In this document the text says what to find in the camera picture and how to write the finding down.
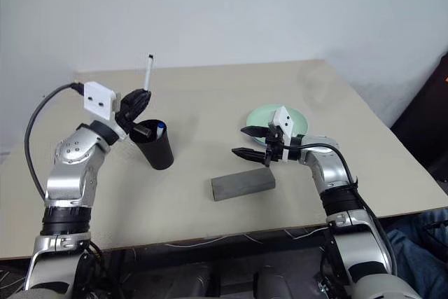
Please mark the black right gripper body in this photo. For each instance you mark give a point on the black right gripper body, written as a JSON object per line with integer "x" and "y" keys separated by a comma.
{"x": 274, "y": 148}

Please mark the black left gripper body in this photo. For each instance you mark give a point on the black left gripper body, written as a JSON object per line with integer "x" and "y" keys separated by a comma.
{"x": 122, "y": 120}

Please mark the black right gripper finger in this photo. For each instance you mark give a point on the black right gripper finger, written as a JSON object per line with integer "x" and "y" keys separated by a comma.
{"x": 249, "y": 154}
{"x": 253, "y": 131}

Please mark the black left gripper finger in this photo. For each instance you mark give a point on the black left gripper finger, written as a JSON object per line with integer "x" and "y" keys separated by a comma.
{"x": 136, "y": 111}
{"x": 134, "y": 97}

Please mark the mint green plate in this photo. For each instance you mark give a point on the mint green plate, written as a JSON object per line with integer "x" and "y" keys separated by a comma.
{"x": 262, "y": 117}

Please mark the white marker with black cap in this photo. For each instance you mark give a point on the white marker with black cap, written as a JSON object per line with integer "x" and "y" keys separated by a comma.
{"x": 148, "y": 71}

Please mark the blue-capped marker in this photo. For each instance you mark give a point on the blue-capped marker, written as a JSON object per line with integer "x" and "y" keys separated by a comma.
{"x": 160, "y": 130}

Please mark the grey glasses case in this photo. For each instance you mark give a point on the grey glasses case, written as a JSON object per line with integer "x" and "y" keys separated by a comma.
{"x": 241, "y": 184}

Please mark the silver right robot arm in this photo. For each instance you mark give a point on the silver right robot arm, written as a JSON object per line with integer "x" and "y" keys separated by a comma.
{"x": 332, "y": 173}

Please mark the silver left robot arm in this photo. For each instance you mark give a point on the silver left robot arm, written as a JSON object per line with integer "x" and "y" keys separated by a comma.
{"x": 70, "y": 173}

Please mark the black cup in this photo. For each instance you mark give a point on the black cup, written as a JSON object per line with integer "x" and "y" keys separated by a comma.
{"x": 157, "y": 155}

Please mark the light blue plate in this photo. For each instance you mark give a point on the light blue plate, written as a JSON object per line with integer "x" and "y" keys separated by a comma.
{"x": 259, "y": 143}

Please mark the person's blue jeans leg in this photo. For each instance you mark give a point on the person's blue jeans leg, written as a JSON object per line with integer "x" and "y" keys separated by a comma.
{"x": 416, "y": 250}

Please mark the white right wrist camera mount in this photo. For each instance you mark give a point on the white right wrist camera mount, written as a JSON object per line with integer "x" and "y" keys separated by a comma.
{"x": 285, "y": 122}

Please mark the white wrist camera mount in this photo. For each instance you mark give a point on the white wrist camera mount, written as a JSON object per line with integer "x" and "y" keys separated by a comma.
{"x": 98, "y": 99}
{"x": 285, "y": 122}

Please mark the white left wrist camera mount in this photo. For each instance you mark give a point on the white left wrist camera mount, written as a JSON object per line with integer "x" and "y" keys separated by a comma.
{"x": 98, "y": 99}

